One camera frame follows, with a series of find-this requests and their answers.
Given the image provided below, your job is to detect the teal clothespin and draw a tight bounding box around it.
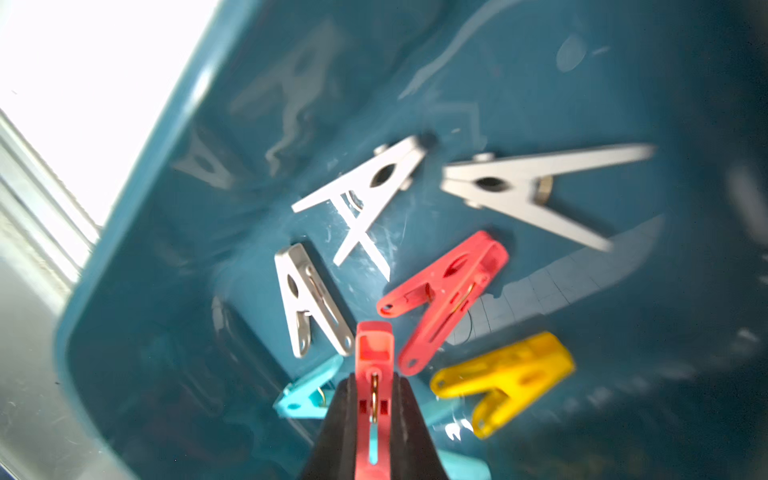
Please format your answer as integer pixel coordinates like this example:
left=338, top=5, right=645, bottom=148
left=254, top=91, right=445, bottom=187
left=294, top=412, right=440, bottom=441
left=273, top=355, right=344, bottom=420
left=420, top=399, right=492, bottom=480

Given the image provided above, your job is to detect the red clothespin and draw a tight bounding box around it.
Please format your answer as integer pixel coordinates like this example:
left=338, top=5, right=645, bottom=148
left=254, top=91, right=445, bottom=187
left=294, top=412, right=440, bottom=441
left=354, top=321, right=395, bottom=480
left=376, top=231, right=510, bottom=376

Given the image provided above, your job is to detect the yellow clothespin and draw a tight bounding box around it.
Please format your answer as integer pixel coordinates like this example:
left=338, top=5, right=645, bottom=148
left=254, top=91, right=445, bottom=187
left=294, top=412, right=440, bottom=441
left=430, top=332, right=576, bottom=440

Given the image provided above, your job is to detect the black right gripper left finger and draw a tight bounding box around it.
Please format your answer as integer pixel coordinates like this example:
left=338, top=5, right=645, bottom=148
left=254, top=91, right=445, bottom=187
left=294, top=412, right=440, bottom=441
left=299, top=374, right=358, bottom=480

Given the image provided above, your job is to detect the grey clothespin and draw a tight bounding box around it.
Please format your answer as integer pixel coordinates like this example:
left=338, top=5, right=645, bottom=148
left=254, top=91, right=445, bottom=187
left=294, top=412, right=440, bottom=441
left=274, top=243, right=355, bottom=359
left=440, top=144, right=655, bottom=252
left=291, top=136, right=427, bottom=279

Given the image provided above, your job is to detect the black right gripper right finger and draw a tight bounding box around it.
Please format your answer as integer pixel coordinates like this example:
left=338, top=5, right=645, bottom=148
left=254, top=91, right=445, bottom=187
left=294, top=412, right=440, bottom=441
left=391, top=374, right=448, bottom=480

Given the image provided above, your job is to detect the teal plastic storage box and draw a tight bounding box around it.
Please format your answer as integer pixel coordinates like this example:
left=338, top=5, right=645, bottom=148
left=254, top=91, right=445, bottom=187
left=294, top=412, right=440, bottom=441
left=55, top=1, right=767, bottom=479

